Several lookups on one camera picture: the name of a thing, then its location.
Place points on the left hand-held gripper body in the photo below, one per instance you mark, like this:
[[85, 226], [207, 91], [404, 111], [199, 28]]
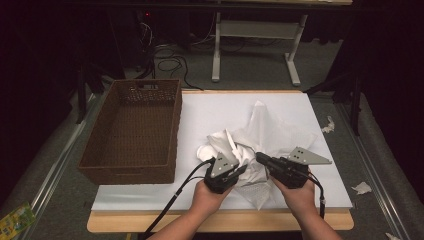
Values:
[[218, 180]]

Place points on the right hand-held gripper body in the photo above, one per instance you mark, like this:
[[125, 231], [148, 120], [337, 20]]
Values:
[[290, 173]]

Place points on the white mesh laundry bag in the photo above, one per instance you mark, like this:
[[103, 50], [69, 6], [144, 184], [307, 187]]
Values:
[[273, 130]]

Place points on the brown wicker basket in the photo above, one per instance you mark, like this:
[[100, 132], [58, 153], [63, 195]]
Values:
[[133, 133]]

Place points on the person's left hand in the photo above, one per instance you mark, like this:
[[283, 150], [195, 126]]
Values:
[[205, 201]]

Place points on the person's right hand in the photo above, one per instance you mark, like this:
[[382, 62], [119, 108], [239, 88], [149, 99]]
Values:
[[301, 200]]

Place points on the crumpled white paper scrap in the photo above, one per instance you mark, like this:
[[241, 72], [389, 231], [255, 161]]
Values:
[[391, 236], [361, 188], [329, 126]]

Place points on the white board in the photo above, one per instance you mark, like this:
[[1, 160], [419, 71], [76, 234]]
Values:
[[206, 110]]

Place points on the black stand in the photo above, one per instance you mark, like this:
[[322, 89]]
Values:
[[81, 90], [356, 100]]

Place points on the green printed packet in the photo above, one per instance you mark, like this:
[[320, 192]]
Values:
[[15, 221]]

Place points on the metal floor rail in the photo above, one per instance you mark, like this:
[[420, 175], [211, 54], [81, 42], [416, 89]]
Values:
[[56, 166], [370, 166]]

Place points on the white metal desk frame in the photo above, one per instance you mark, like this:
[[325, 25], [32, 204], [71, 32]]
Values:
[[216, 50]]

